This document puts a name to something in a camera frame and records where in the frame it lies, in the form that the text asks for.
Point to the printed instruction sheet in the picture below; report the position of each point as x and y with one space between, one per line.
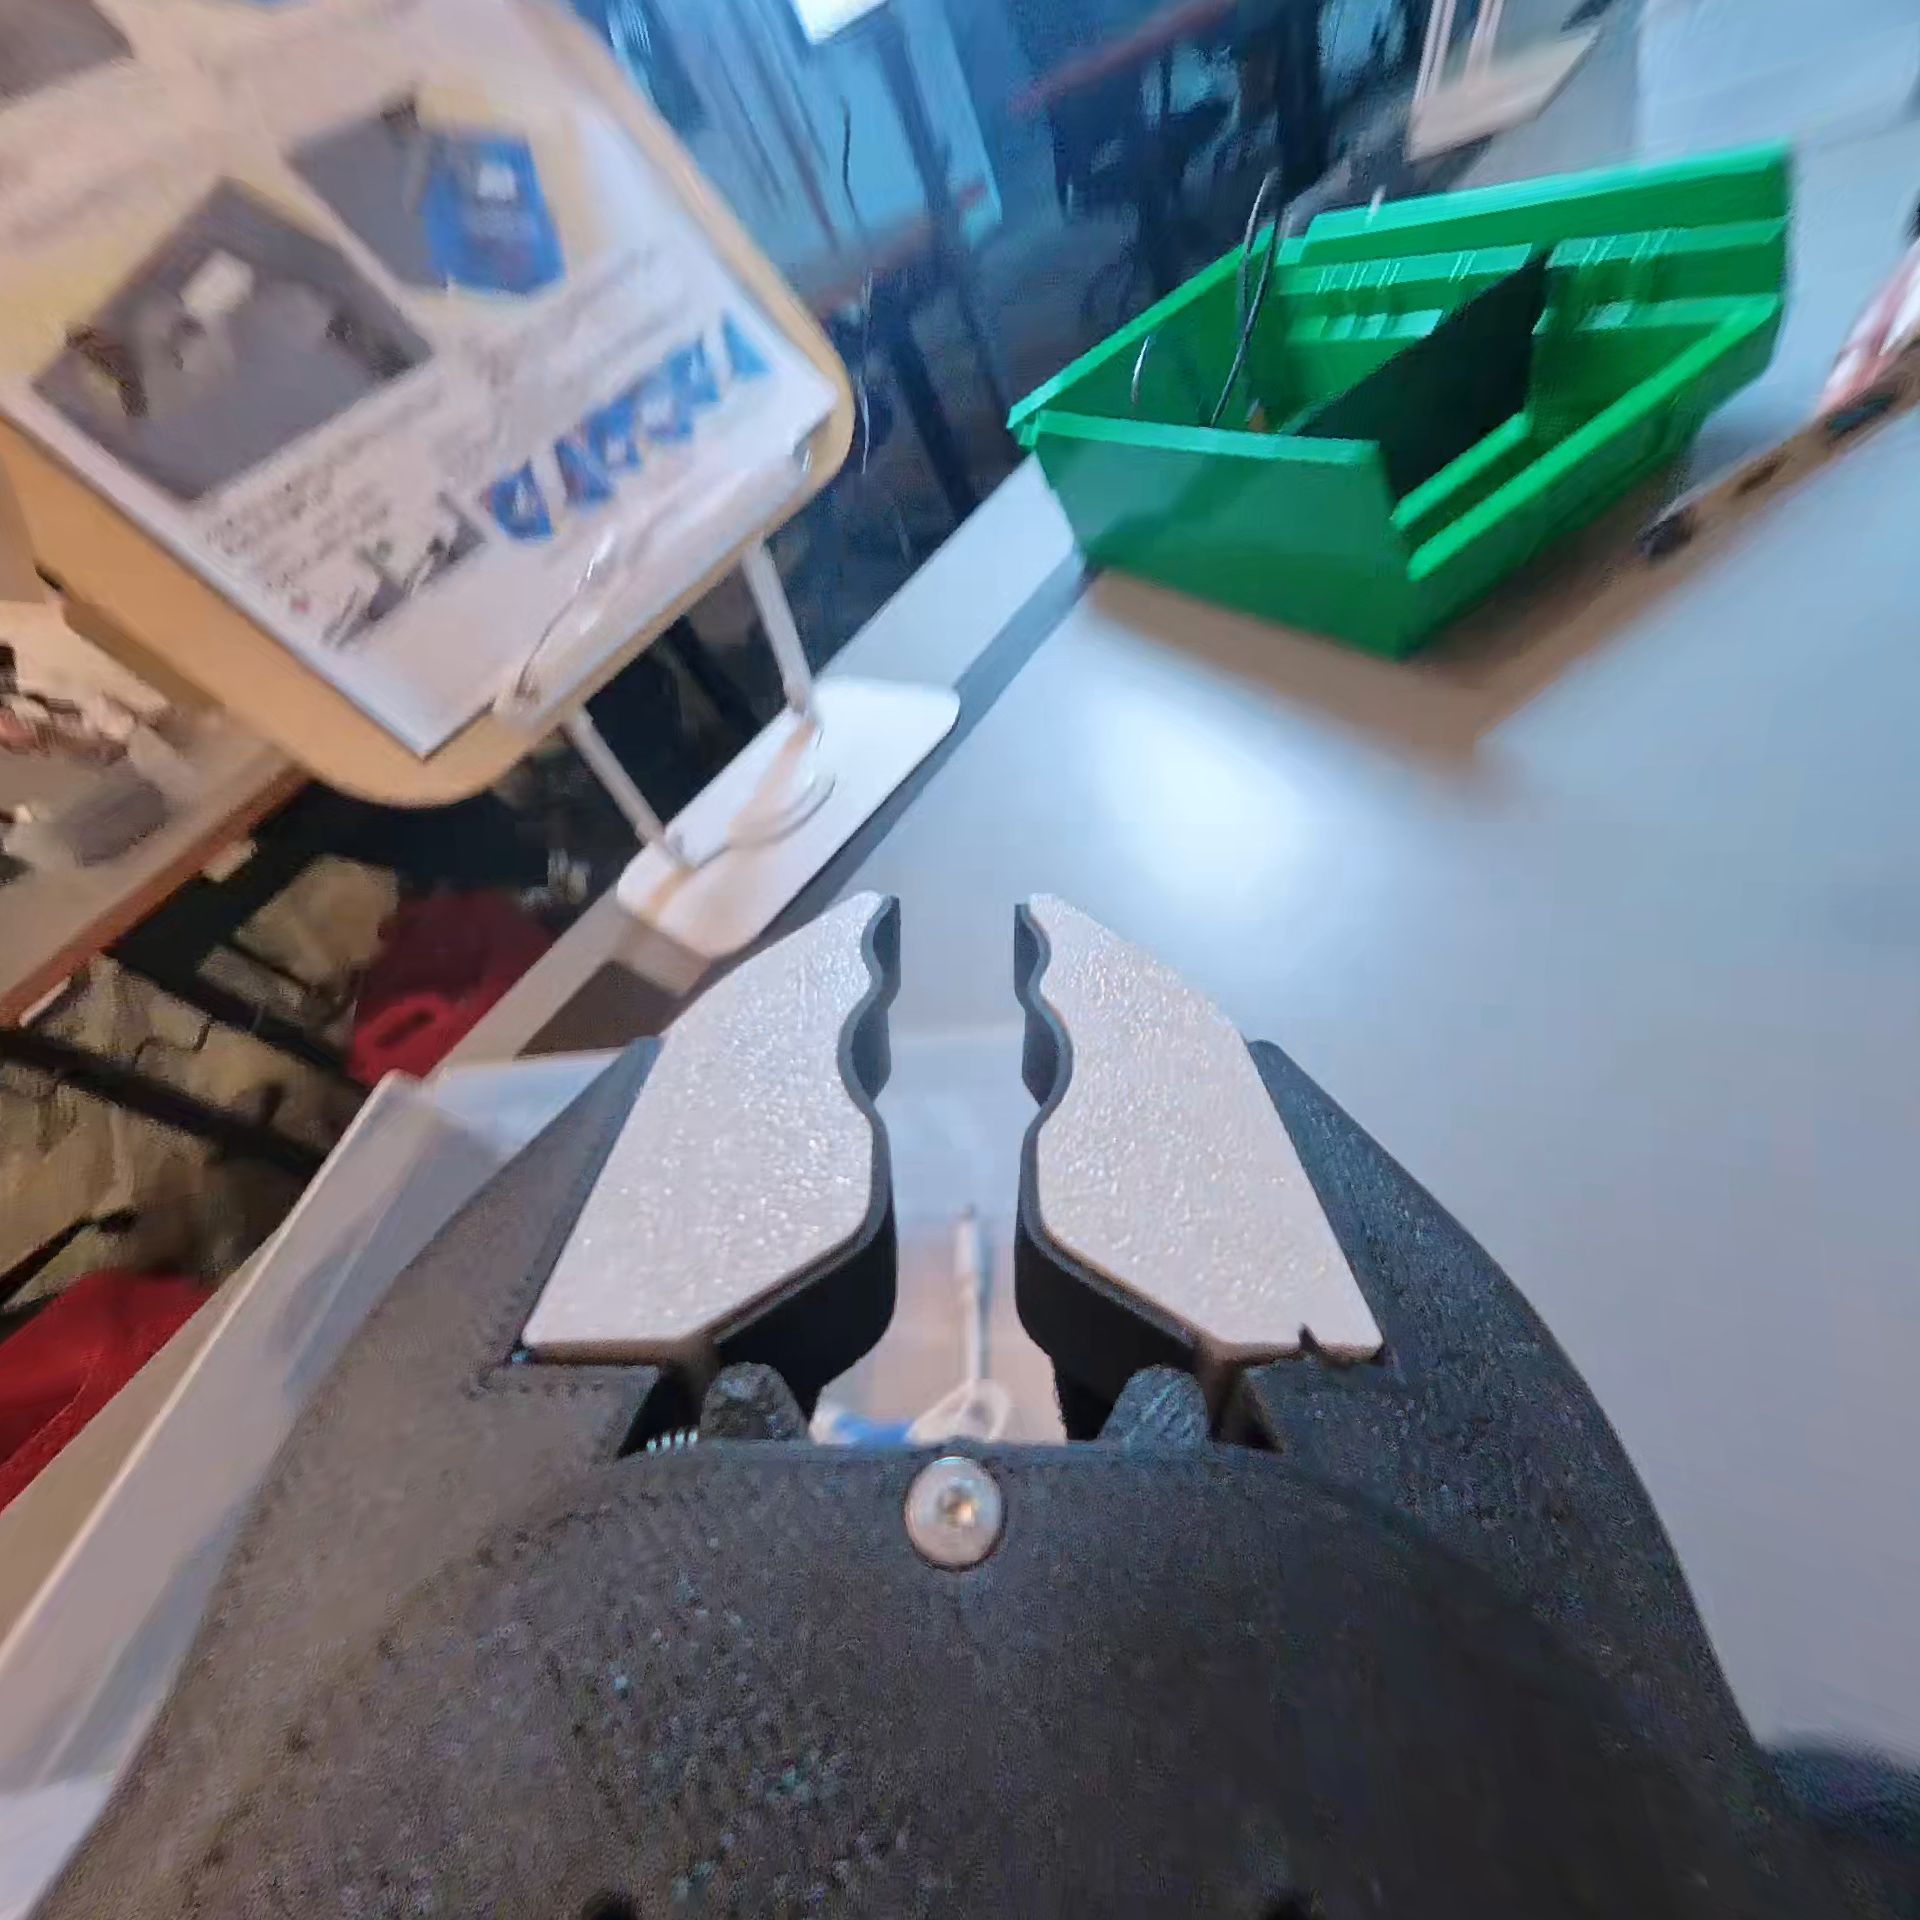
299 377

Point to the red plastic crate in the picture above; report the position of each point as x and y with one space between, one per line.
75 1382

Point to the green plastic bin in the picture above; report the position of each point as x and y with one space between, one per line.
1274 556

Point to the white document stand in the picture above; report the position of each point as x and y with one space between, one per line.
841 765

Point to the instruction sheet on stand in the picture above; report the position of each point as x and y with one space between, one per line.
227 661

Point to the clear plastic bin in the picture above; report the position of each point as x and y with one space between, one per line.
227 1424

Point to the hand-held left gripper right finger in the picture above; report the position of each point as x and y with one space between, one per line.
1184 1171

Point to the red container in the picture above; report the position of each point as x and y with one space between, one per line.
449 976

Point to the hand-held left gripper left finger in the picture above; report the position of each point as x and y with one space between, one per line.
720 1171

